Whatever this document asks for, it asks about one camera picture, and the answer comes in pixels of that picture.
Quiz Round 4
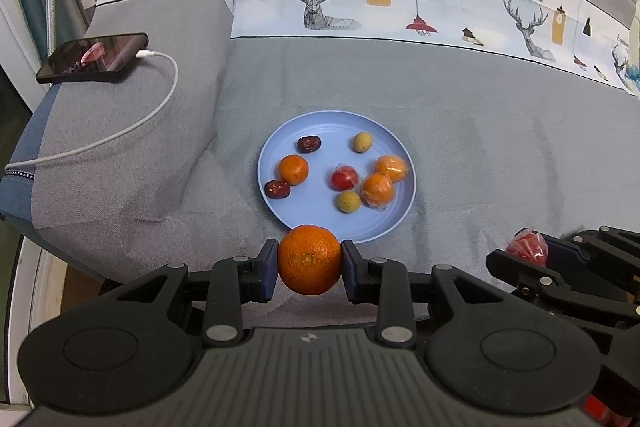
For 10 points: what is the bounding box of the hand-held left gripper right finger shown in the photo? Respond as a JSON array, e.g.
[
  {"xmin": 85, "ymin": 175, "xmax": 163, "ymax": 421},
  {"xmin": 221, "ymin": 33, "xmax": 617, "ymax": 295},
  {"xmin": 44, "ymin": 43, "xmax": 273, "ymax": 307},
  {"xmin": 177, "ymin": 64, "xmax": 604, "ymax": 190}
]
[{"xmin": 341, "ymin": 241, "xmax": 508, "ymax": 349}]

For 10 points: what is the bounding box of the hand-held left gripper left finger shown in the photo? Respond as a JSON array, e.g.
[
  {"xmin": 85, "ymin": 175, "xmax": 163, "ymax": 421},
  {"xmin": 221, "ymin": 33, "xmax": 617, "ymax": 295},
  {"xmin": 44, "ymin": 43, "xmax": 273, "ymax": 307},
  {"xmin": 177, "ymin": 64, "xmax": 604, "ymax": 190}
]
[{"xmin": 116, "ymin": 238, "xmax": 280, "ymax": 348}]

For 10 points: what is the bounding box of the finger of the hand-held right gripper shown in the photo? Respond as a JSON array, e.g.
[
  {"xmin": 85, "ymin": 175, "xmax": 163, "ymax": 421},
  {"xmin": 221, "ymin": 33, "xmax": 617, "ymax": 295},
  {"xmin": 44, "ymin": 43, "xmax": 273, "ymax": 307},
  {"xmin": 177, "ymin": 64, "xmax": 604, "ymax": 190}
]
[
  {"xmin": 515, "ymin": 225, "xmax": 640, "ymax": 303},
  {"xmin": 486, "ymin": 248, "xmax": 640, "ymax": 333}
]

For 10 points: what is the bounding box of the plastic-wrapped red fruit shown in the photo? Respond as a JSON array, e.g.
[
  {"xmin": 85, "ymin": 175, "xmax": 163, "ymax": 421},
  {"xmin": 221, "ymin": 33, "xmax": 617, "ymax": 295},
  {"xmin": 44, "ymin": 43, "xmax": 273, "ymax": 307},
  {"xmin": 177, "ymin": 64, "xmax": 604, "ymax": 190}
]
[
  {"xmin": 506, "ymin": 229, "xmax": 549, "ymax": 265},
  {"xmin": 330, "ymin": 164, "xmax": 360, "ymax": 191}
]

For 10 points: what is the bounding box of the light blue plate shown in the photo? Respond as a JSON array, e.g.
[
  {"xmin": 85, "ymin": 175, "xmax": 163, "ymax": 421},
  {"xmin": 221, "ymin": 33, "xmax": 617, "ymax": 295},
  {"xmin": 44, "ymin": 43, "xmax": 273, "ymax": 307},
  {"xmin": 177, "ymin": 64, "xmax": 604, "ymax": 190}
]
[{"xmin": 257, "ymin": 110, "xmax": 417, "ymax": 244}]

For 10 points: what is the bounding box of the plastic-wrapped orange mandarin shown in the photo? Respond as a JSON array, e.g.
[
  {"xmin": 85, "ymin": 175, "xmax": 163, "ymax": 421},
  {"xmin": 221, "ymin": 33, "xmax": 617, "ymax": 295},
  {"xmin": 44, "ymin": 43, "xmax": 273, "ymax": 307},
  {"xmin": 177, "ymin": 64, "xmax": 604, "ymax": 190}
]
[
  {"xmin": 374, "ymin": 154, "xmax": 412, "ymax": 184},
  {"xmin": 360, "ymin": 173, "xmax": 396, "ymax": 209}
]

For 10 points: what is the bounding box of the black smartphone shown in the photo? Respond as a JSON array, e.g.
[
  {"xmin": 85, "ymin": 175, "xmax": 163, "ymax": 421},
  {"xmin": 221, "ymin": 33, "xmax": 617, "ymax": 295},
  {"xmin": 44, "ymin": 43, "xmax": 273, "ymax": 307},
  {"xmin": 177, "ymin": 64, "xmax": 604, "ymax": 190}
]
[{"xmin": 36, "ymin": 33, "xmax": 150, "ymax": 84}]

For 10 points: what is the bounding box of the white charging cable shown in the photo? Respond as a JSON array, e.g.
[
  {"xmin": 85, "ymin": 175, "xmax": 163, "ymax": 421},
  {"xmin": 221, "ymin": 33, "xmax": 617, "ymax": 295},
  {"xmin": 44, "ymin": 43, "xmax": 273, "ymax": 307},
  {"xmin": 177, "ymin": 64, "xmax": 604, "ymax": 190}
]
[{"xmin": 5, "ymin": 50, "xmax": 180, "ymax": 180}]

